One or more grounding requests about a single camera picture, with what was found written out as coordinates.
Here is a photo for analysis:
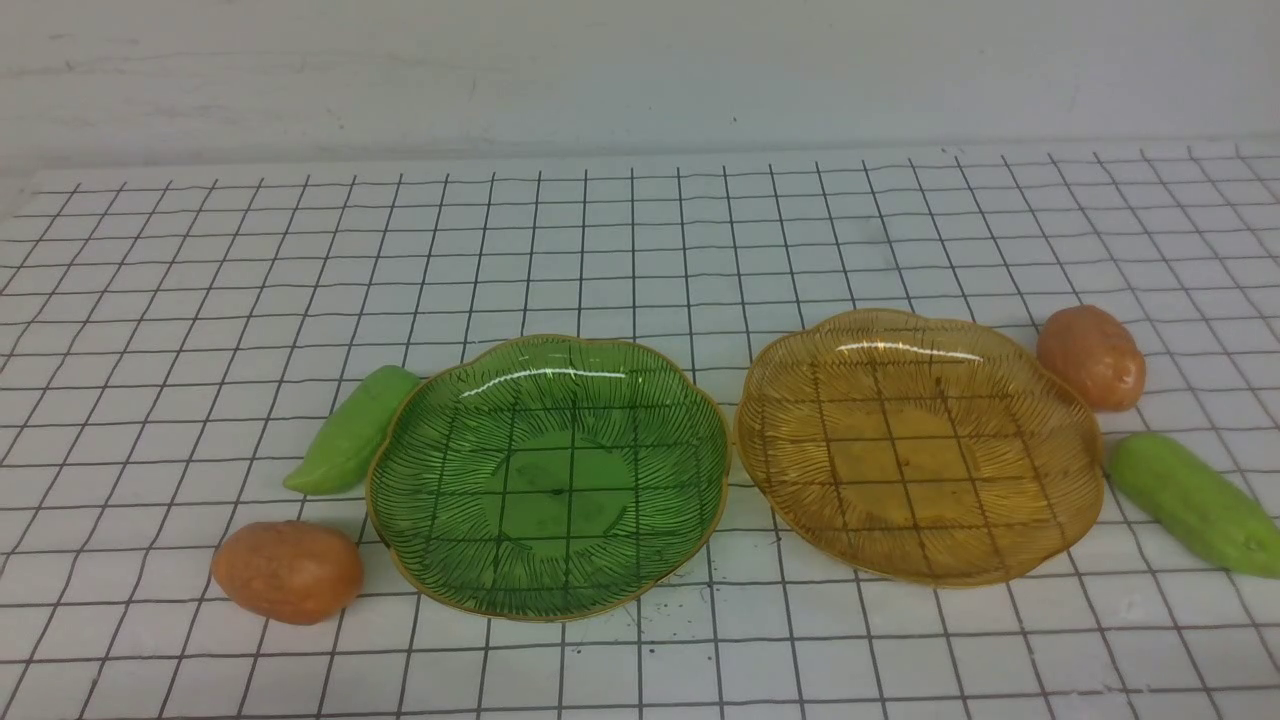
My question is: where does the green cucumber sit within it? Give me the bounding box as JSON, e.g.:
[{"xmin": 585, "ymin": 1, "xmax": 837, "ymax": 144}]
[
  {"xmin": 283, "ymin": 365, "xmax": 421, "ymax": 496},
  {"xmin": 1107, "ymin": 432, "xmax": 1279, "ymax": 579}
]

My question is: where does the brown potato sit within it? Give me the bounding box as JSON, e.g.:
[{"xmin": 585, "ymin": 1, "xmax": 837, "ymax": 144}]
[
  {"xmin": 1036, "ymin": 305, "xmax": 1147, "ymax": 413},
  {"xmin": 210, "ymin": 520, "xmax": 365, "ymax": 626}
]

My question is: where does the green glass plate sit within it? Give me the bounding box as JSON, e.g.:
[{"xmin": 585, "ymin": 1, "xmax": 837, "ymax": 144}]
[{"xmin": 365, "ymin": 334, "xmax": 732, "ymax": 623}]

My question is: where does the amber glass plate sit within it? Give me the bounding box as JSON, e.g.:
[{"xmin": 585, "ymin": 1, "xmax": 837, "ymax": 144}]
[{"xmin": 733, "ymin": 307, "xmax": 1106, "ymax": 588}]

